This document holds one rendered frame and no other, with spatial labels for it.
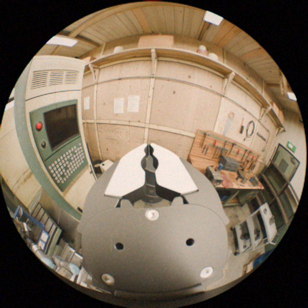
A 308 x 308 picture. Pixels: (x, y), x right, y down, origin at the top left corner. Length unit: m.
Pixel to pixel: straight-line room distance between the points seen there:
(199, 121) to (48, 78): 1.91
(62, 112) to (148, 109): 1.24
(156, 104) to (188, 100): 0.54
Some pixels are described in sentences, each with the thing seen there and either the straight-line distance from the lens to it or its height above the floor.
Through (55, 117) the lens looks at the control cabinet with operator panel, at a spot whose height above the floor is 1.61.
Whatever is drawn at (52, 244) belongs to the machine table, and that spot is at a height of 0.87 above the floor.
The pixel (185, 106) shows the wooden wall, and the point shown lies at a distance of 1.55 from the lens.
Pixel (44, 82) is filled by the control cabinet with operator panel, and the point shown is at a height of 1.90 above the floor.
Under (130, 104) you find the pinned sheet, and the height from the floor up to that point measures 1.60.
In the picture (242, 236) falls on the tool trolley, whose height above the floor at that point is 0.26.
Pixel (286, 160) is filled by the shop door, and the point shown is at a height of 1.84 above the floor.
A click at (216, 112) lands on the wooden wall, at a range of 1.74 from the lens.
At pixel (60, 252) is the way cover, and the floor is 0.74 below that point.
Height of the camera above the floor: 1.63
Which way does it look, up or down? 32 degrees down
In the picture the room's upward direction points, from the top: 8 degrees clockwise
